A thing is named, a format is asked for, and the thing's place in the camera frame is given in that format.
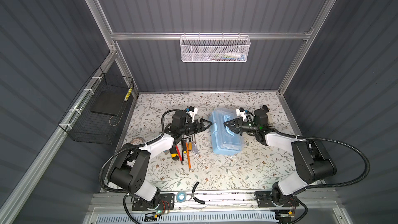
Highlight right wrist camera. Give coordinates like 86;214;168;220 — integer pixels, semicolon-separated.
235;108;248;121

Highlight blue tape roll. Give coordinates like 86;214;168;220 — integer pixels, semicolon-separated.
176;191;187;203

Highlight white wire wall basket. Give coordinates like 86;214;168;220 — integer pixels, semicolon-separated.
179;35;251;63

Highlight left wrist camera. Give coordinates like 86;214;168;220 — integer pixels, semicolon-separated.
186;106;198;122

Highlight white ventilated front panel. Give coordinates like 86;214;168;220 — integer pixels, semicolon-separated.
94;211;277;224

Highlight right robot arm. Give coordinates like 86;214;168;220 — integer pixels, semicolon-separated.
223;108;337;206

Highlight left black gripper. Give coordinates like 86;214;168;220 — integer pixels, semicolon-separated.
179;119;211;136

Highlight clear handle screwdriver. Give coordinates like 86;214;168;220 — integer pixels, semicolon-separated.
192;135;199;156

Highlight black wire wall basket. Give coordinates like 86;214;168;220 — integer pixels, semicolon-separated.
59;68;134;145

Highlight left black corrugated cable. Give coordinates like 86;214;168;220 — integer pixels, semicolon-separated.
98;108;187;194

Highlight yellow handle screwdriver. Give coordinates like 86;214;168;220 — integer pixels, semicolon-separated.
188;137;192;152

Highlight black silver stapler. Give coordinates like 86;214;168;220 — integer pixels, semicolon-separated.
261;105;269;115

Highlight clear tape roll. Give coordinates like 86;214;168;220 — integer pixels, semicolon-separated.
129;137;145;145

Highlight blue plastic tool box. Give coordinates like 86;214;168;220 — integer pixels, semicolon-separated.
210;108;244;156

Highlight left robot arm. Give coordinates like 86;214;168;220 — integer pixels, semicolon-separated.
98;110;212;205

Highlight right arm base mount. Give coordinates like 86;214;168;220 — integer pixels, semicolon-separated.
254;190;300;208

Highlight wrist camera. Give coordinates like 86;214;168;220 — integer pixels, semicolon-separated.
235;108;248;121
186;106;198;122

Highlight black foam pad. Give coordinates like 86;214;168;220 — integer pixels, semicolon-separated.
90;91;126;116

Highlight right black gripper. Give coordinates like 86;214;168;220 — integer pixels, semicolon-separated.
224;118;259;136

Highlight orange long screwdriver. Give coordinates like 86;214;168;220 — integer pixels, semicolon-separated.
186;143;192;172

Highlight black handled pliers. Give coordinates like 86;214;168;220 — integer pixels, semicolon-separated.
189;181;206;205

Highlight yellow black utility knife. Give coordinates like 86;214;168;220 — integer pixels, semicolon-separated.
170;146;179;161

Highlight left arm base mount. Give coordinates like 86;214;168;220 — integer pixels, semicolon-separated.
131;193;176;211

